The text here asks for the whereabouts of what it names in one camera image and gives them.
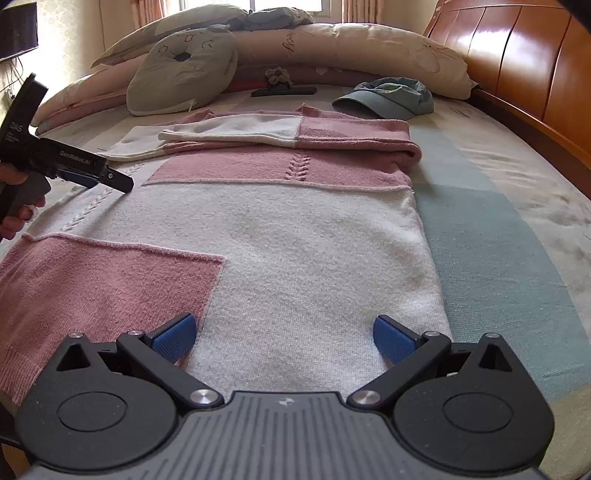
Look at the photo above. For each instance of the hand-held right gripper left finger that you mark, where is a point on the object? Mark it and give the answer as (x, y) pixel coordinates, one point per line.
(175, 337)

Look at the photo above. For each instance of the pink and white sweater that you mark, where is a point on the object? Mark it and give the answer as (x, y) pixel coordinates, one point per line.
(300, 240)

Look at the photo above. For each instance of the pink striped curtain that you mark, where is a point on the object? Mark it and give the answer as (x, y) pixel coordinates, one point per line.
(161, 8)
(362, 10)

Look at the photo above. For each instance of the grey floral pillow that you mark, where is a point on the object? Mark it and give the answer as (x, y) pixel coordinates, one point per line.
(184, 23)

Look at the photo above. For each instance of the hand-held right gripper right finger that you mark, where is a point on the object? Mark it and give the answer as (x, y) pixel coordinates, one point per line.
(392, 339)

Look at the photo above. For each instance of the bright window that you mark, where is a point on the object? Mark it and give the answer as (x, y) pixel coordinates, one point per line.
(277, 3)

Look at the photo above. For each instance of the black wall television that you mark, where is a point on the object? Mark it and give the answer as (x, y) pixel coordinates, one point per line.
(18, 30)

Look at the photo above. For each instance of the long cream floral pillow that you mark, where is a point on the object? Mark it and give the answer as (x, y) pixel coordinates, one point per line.
(369, 46)

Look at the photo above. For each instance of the blue cap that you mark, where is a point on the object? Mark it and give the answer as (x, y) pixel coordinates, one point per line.
(388, 99)

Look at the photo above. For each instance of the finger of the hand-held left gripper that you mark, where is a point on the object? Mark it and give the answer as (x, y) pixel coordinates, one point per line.
(117, 180)
(78, 177)

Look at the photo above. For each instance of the grey-green folded cloth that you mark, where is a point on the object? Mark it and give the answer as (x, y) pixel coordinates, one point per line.
(281, 19)

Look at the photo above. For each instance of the black phone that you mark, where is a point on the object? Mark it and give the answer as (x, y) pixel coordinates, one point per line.
(300, 90)

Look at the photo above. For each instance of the person's left hand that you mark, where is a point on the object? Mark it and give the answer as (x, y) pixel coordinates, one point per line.
(27, 210)

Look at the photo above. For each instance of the wooden headboard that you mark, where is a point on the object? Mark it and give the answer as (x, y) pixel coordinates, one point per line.
(517, 60)

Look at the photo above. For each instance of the grey cat cushion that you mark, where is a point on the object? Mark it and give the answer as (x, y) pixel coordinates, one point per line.
(184, 74)

